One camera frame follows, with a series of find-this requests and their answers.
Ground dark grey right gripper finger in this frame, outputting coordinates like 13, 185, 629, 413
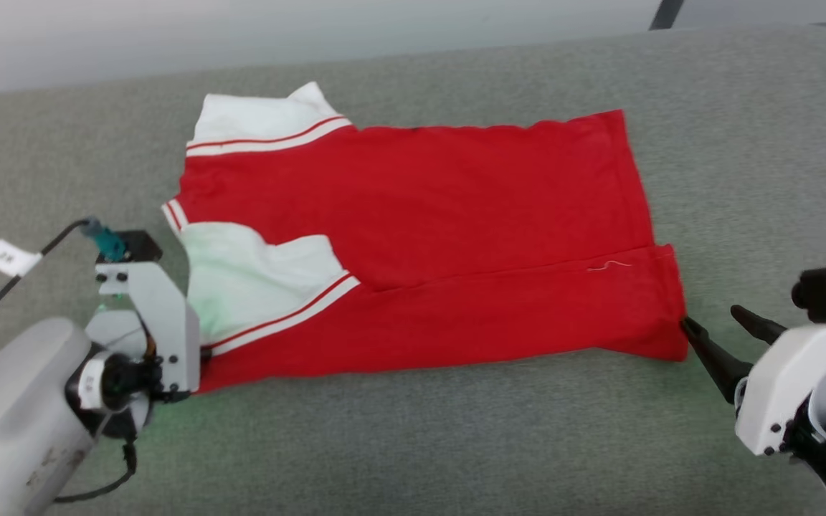
679, 316, 755, 404
730, 304, 789, 347

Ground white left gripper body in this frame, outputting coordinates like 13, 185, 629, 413
77, 261, 202, 439

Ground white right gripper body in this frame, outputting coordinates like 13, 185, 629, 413
734, 318, 826, 458

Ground red and white basketball jersey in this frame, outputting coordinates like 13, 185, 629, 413
161, 81, 690, 394

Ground grey fabric sofa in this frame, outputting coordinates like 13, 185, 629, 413
0, 24, 826, 516

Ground white board panel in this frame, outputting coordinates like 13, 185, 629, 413
671, 0, 826, 27

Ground black slanted pole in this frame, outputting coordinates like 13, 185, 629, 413
647, 0, 685, 32

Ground black cable with teal plug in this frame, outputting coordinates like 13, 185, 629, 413
0, 216, 127, 357

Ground thin black looped cable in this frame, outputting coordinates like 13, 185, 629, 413
53, 439, 138, 505

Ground white paper cable label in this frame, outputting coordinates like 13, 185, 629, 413
0, 238, 43, 279

